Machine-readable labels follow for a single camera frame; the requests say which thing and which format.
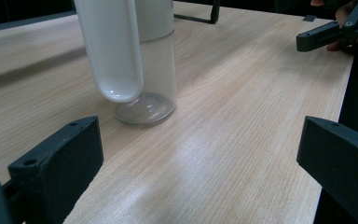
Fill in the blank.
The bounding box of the white round-ended tube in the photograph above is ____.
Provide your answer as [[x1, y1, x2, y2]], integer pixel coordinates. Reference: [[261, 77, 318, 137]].
[[74, 0, 145, 104]]

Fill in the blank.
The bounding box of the black metal stand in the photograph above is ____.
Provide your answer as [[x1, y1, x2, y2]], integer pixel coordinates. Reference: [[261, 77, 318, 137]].
[[173, 0, 221, 25]]

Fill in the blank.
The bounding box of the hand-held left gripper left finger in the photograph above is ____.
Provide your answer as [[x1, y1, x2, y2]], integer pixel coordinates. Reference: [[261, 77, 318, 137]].
[[8, 116, 104, 224]]

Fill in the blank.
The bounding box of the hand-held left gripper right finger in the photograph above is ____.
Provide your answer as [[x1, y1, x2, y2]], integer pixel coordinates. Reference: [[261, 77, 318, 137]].
[[296, 116, 358, 224]]

